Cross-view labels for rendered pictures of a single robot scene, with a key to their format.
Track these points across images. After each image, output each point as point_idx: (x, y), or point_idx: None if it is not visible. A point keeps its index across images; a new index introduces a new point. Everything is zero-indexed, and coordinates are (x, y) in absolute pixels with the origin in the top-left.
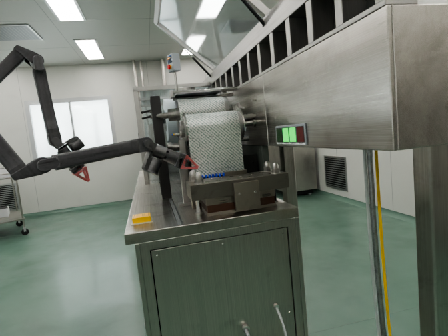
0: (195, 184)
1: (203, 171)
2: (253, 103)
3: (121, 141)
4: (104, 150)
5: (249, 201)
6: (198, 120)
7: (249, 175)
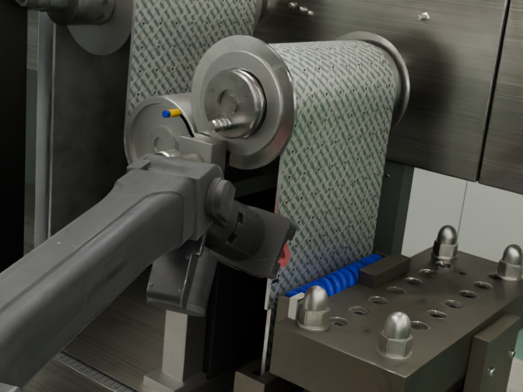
0: (398, 361)
1: (294, 269)
2: (392, 20)
3: (130, 192)
4: (115, 261)
5: (496, 386)
6: (313, 80)
7: (454, 289)
